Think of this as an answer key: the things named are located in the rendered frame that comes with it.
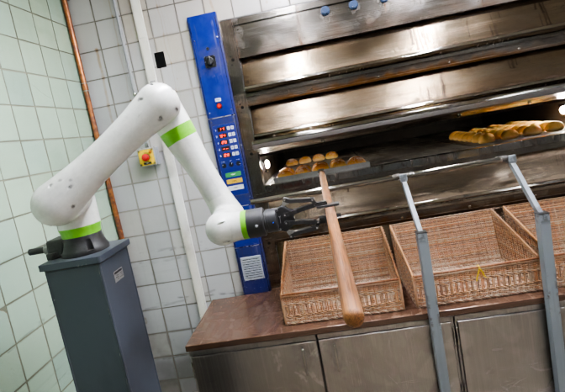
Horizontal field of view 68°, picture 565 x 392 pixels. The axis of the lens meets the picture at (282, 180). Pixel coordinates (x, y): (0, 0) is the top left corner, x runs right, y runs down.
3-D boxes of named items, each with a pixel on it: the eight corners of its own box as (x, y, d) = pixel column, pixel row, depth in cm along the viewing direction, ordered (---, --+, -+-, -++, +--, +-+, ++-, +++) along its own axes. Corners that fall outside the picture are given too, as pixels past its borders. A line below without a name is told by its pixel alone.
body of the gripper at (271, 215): (265, 205, 137) (293, 201, 136) (269, 230, 138) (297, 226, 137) (262, 210, 129) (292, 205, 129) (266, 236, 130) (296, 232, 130)
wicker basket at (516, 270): (394, 272, 234) (387, 224, 231) (498, 256, 229) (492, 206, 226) (415, 309, 186) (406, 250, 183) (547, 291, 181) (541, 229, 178)
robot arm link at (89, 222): (51, 245, 128) (35, 183, 125) (66, 234, 143) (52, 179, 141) (96, 235, 130) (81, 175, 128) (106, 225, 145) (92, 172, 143)
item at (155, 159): (145, 166, 240) (140, 149, 239) (161, 163, 239) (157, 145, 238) (139, 167, 232) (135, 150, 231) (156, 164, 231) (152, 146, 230)
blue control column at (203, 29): (286, 272, 440) (245, 66, 414) (301, 269, 438) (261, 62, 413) (262, 386, 249) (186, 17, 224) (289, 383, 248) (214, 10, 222)
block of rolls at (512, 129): (447, 140, 297) (446, 132, 296) (517, 127, 292) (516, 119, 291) (480, 144, 237) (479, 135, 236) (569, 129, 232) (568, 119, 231)
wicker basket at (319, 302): (292, 286, 241) (282, 240, 238) (390, 272, 234) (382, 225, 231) (283, 327, 193) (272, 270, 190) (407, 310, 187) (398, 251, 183)
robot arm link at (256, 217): (248, 242, 129) (243, 214, 128) (253, 232, 141) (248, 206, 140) (267, 239, 129) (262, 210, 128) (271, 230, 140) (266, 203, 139)
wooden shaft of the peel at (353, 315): (366, 329, 59) (363, 309, 58) (345, 332, 59) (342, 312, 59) (324, 175, 228) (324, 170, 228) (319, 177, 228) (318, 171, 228)
